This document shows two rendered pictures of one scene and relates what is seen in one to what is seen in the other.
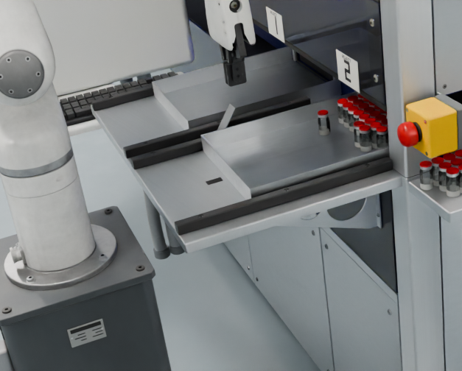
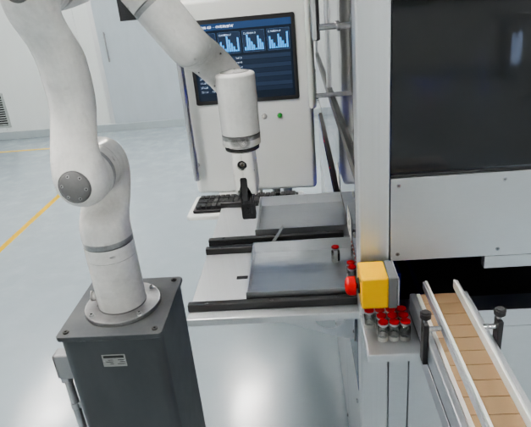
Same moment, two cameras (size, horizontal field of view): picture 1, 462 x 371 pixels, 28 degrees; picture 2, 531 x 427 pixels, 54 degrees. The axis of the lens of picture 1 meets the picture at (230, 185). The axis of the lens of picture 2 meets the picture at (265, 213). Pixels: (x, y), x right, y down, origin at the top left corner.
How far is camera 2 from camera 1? 64 cm
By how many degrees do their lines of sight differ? 20
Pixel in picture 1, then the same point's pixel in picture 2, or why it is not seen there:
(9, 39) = (70, 163)
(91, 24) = not seen: hidden behind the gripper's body
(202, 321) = (300, 348)
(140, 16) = (283, 152)
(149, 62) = (285, 181)
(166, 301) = (286, 328)
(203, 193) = (229, 285)
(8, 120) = (89, 212)
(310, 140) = (323, 263)
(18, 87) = (72, 196)
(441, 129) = (373, 290)
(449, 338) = not seen: outside the picture
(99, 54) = not seen: hidden behind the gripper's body
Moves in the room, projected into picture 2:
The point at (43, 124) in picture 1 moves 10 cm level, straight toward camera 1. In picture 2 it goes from (107, 219) to (87, 239)
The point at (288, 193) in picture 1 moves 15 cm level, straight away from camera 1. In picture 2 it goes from (271, 302) to (293, 271)
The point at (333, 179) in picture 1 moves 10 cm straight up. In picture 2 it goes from (307, 300) to (305, 263)
